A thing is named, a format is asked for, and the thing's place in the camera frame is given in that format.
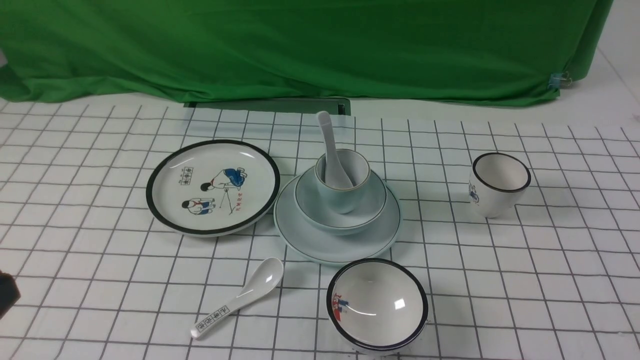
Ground plain white ceramic spoon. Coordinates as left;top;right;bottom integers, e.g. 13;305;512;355
316;111;354;190

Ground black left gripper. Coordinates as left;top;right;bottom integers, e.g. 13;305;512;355
0;271;21;318

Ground white cup with black rim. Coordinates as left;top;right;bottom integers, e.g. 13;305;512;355
468;152;532;218

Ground pale blue plain plate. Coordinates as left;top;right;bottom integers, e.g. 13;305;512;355
273;174;403;267

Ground pale blue cup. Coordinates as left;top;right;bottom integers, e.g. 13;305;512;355
313;148;373;214

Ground grey metal floor bracket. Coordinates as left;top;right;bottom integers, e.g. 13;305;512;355
184;97;352;116

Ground white plate with cartoon print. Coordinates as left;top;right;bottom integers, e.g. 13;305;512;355
145;139;281;238

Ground white bowl with black rim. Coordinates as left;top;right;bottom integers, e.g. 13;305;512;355
326;258;429;356

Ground blue binder clip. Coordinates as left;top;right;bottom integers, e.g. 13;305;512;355
547;71;573;90

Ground pale blue shallow bowl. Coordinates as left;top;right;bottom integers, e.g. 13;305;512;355
294;167;391;236

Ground green backdrop cloth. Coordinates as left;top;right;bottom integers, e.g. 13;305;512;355
0;0;613;107

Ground white spoon with printed handle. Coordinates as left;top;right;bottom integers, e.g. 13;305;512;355
189;257;285;340

